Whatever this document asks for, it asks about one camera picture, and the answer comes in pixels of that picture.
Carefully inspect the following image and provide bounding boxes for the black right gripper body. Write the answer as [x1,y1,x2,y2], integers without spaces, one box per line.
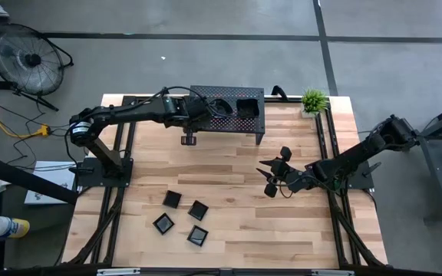
[263,146,309,199]

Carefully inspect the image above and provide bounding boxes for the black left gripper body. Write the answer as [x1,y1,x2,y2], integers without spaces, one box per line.
[180,91,211,147]

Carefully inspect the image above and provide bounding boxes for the black wavy mini plate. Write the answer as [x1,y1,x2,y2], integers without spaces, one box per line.
[236,98,261,119]

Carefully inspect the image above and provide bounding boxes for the black square mini plate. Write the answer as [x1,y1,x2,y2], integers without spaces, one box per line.
[187,199,209,222]
[152,212,176,236]
[186,225,209,248]
[162,189,183,210]

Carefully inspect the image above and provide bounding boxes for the black perforated metal rack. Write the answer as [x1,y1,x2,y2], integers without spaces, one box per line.
[185,84,266,146]

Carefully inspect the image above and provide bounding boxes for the green plant in white pot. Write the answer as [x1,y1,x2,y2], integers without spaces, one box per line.
[300,87,330,119]

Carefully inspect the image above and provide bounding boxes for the grey metal side table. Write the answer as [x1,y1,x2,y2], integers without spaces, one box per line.
[398,97,442,224]

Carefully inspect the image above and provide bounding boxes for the black floor fan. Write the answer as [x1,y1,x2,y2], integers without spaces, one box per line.
[0,22,74,113]

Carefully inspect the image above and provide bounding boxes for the white printed box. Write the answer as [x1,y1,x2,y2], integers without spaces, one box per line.
[24,160,77,205]

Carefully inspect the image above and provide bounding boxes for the black diagonal support beam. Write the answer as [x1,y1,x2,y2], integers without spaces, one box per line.
[0,153,81,205]

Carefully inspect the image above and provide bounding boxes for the white and yellow canister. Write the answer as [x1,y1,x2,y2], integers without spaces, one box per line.
[0,215,31,241]

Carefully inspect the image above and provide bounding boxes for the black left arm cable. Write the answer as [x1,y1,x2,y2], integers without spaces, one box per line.
[140,85,209,107]

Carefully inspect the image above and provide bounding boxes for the black aluminium table frame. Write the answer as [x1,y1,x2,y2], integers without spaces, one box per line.
[65,94,390,268]

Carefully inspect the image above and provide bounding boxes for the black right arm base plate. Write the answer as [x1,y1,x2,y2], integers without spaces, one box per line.
[319,159,375,189]

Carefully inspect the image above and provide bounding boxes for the silver metal bracket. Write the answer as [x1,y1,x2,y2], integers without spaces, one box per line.
[96,268,141,276]
[311,269,355,276]

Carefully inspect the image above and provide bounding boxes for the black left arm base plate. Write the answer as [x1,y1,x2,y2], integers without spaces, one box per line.
[75,157,134,188]

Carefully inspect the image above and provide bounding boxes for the black floor cable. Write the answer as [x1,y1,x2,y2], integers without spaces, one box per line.
[0,100,100,170]

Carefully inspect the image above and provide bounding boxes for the yellow extension cord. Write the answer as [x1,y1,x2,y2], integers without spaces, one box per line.
[0,101,51,155]

